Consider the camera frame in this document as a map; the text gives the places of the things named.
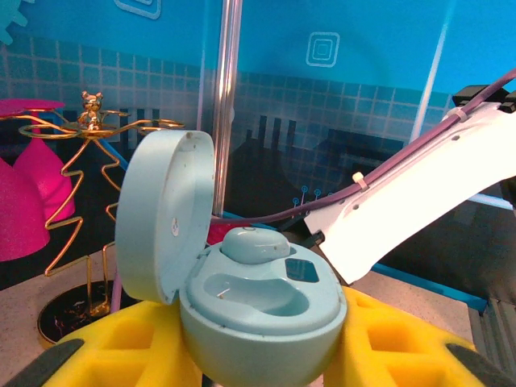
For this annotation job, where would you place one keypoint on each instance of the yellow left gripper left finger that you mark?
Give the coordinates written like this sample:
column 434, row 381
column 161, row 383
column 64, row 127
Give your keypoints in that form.
column 101, row 334

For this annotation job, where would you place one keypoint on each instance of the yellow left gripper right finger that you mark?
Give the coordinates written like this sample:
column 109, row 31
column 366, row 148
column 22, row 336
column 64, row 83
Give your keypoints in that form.
column 363, row 322

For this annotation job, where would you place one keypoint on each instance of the pastel earbud charging case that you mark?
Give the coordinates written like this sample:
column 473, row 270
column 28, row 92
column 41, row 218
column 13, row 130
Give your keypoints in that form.
column 258, row 334

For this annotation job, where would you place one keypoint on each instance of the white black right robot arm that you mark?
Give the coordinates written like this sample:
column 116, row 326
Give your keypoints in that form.
column 403, row 209

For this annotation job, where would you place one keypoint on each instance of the aluminium frame post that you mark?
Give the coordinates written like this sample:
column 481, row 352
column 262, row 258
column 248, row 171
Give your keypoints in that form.
column 225, row 101

